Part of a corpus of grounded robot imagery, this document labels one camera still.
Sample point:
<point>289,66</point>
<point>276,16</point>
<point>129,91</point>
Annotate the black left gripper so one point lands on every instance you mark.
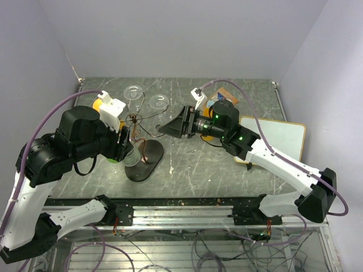
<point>117,151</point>

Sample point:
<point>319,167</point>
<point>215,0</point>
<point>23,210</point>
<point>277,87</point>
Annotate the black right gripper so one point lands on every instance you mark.
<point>184,123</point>

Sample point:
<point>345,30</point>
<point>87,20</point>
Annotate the clear wine glass front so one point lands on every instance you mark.
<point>132,156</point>

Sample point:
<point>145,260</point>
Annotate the clear wine glass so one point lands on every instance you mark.
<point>134,97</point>
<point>132,156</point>
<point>159,101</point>

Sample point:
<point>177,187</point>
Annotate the green plastic wine glass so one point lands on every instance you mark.
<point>113,161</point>

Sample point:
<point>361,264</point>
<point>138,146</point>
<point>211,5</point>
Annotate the orange plastic wine glass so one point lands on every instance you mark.
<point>207,112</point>

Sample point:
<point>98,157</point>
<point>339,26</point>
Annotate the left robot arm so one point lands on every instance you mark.
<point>81,135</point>

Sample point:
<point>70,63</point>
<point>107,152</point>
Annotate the metal wine glass rack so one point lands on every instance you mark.
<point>151,149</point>

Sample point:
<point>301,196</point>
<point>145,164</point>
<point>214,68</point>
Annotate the orange wine glass far left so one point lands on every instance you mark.
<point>96,104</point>

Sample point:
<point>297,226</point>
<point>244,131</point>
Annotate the wooden picture coaster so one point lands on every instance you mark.
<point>221,94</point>

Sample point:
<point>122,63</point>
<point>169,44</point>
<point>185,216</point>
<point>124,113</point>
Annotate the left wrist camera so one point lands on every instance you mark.
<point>111,111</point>

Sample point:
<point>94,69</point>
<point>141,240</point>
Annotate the aluminium rail front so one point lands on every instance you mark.
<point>189,213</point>

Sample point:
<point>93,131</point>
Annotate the small whiteboard yellow frame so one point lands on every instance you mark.
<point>287,137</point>

